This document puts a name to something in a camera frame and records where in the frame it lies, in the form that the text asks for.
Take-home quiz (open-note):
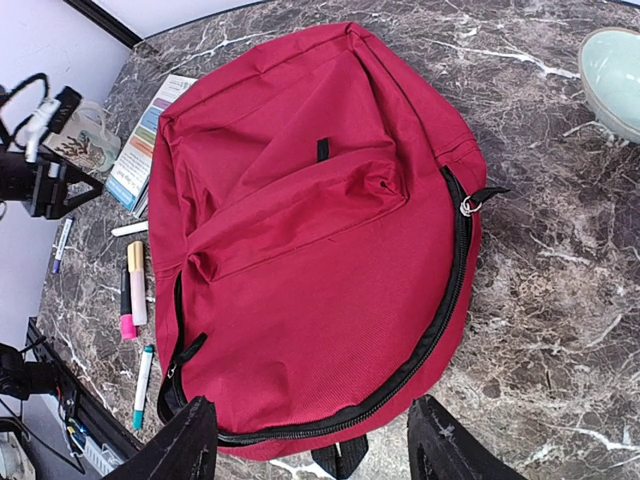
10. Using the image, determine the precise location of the pastel yellow pink highlighter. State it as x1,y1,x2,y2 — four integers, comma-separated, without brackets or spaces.
127,241,148,327

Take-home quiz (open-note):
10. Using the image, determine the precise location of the white purple marker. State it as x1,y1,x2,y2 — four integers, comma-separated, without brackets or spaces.
52,217,75,274

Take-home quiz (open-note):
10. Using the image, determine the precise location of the black pink highlighter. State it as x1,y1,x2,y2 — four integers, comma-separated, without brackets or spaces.
120,267,137,341

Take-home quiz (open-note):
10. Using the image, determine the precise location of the white slotted cable duct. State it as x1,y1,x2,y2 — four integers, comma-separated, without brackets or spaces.
83,436,123,477

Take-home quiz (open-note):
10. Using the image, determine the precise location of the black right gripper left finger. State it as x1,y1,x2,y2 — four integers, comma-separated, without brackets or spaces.
105,396,218,480

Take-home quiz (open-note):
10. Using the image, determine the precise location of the left black frame post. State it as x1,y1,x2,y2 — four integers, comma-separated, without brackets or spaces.
64,0,143,49

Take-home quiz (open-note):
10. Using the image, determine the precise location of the white pink-tipped marker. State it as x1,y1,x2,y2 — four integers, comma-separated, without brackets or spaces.
111,221,149,238

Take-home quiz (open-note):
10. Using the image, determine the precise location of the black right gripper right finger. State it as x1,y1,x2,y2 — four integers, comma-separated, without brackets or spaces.
407,395,524,480

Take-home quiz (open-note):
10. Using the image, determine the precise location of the pale green ceramic bowl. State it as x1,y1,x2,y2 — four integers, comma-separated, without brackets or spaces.
578,27,639,143

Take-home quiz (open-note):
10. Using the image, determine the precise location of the white teal marker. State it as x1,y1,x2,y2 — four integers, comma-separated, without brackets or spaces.
132,345,155,431

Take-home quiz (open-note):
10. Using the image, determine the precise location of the white patterned mug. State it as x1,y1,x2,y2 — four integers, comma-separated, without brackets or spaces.
44,101,122,173

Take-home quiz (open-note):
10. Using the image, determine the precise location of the black front rail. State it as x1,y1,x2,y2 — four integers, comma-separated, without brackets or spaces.
31,339,142,460

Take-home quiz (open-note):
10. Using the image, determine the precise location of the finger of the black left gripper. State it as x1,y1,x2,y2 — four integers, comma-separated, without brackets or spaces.
54,178,104,218
48,154,103,193

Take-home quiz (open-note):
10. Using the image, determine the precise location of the white blue workbook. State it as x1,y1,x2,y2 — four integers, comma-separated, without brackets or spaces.
105,74,196,218

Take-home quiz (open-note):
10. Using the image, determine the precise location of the red student backpack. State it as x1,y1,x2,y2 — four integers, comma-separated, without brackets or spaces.
148,23,495,479

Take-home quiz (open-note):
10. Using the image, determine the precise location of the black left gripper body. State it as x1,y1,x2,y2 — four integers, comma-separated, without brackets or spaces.
1,152,63,220

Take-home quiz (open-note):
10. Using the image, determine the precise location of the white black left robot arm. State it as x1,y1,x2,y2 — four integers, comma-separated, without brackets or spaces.
1,152,104,400

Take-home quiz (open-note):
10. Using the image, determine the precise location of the small circuit board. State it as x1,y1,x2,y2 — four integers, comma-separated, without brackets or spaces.
63,418,87,452

